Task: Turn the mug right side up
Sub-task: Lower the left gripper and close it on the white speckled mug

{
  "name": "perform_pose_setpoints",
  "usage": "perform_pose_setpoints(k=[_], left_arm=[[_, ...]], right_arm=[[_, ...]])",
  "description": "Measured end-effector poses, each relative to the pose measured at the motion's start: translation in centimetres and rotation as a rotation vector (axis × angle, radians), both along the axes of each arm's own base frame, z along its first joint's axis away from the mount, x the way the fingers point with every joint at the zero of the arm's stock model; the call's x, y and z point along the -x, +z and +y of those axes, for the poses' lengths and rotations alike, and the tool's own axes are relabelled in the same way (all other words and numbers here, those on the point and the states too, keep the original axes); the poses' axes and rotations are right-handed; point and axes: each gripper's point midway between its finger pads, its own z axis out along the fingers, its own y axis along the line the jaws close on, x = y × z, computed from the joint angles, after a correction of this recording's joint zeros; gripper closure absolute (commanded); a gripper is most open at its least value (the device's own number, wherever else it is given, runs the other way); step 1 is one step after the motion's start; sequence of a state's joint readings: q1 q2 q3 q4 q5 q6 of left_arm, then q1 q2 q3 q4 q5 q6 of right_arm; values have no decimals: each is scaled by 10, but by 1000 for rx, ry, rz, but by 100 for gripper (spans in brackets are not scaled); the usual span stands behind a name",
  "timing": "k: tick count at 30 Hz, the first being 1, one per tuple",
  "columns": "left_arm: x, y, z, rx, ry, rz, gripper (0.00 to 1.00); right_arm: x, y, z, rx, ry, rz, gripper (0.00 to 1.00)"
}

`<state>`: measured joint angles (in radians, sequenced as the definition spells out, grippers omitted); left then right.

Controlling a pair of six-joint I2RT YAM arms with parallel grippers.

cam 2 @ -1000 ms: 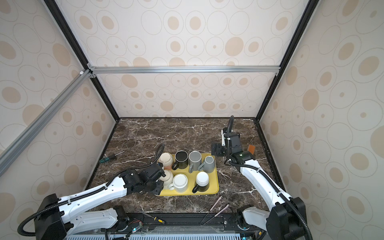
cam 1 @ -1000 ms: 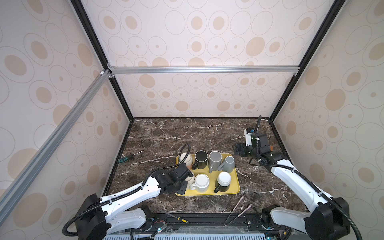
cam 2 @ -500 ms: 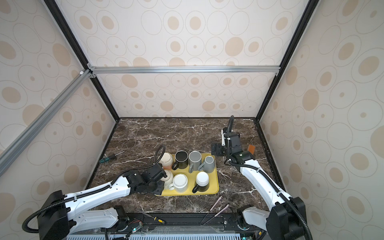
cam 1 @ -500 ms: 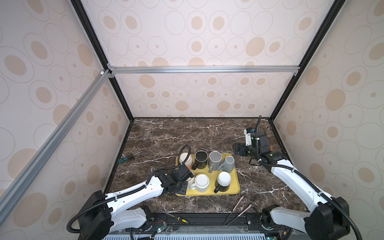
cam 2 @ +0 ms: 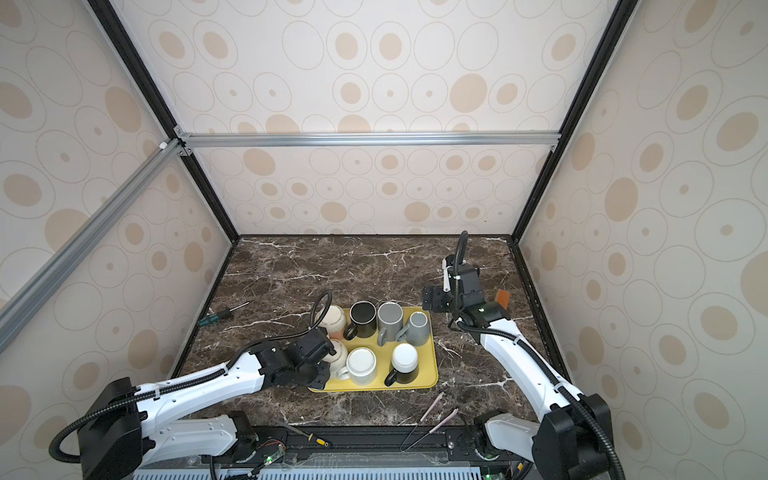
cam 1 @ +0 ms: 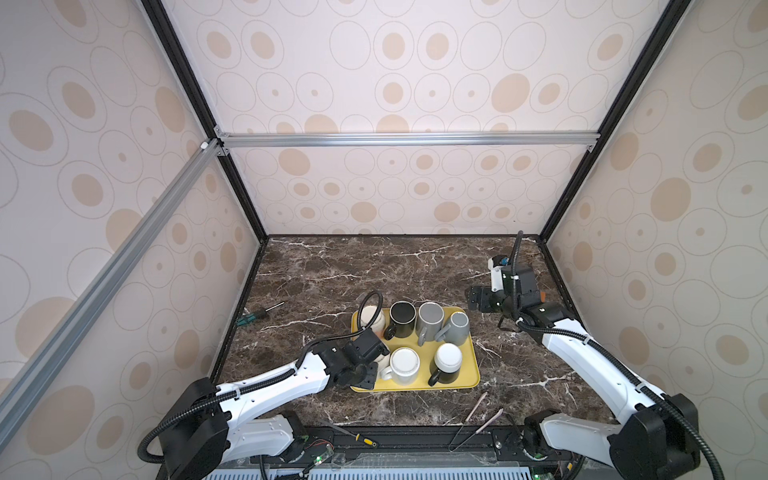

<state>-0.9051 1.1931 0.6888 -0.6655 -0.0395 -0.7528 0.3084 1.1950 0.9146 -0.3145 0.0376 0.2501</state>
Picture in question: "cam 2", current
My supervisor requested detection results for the pink cream mug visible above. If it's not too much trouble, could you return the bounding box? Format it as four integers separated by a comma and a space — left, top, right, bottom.
319, 305, 347, 340

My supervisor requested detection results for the white speckled mug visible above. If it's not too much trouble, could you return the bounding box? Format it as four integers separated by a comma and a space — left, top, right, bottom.
323, 339, 348, 376

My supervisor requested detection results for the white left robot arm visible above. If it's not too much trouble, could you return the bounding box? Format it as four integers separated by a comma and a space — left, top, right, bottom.
48, 328, 337, 479

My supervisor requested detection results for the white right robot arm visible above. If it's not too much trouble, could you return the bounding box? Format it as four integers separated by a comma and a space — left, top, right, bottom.
423, 252, 626, 479

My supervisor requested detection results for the grey mug lying back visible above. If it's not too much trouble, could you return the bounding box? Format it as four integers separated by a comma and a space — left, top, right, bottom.
395, 311, 431, 347

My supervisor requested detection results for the white mug front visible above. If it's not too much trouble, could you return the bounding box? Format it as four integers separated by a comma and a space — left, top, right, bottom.
337, 347, 377, 386

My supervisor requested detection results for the tall grey mug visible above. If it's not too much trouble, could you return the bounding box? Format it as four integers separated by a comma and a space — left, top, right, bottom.
377, 301, 404, 347

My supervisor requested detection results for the black mug white bottom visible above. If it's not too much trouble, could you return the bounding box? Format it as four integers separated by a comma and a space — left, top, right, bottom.
384, 343, 419, 387

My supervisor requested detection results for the yellow black screwdriver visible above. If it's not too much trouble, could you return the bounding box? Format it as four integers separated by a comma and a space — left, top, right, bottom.
280, 422, 331, 448

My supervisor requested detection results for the yellow plastic tray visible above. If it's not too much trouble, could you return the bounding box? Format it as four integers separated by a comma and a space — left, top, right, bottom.
311, 333, 439, 392

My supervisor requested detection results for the pink tweezers left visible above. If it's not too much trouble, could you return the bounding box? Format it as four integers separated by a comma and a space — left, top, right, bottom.
400, 392, 445, 451

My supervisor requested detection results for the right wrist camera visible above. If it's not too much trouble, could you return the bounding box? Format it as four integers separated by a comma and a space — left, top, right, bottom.
442, 254, 464, 293

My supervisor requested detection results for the green handled screwdriver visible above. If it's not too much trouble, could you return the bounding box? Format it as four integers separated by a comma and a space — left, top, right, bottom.
196, 301, 250, 327

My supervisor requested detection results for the horizontal aluminium frame bar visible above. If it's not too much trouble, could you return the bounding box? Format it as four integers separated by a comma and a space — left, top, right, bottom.
180, 131, 561, 148

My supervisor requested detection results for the left aluminium frame bar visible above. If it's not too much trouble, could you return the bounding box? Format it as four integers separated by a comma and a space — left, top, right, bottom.
1, 139, 182, 349

